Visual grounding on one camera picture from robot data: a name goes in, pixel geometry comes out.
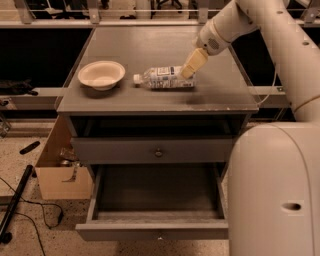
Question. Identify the grey wooden drawer cabinet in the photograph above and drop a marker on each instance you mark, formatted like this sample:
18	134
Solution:
217	107

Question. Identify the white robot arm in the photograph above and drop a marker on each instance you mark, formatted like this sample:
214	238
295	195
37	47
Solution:
274	169

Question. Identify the cardboard box on floor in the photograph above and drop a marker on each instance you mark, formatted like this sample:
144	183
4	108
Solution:
58	177

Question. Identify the clear plastic water bottle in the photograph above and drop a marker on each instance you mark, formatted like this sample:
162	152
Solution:
163	78

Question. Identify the closed grey upper drawer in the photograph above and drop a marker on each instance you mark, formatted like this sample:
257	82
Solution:
151	151

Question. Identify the open grey middle drawer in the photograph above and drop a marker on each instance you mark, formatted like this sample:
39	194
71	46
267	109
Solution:
156	202

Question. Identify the white paper bowl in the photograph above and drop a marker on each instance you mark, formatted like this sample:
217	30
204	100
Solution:
101	75

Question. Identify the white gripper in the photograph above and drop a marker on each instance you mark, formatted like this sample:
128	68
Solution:
209	40

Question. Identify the black bag on rail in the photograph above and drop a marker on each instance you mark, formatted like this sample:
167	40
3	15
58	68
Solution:
17	87

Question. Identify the black pole on floor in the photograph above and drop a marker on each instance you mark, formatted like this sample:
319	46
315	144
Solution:
5	236

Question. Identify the small black remote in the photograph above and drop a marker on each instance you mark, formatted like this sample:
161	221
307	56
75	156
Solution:
29	148

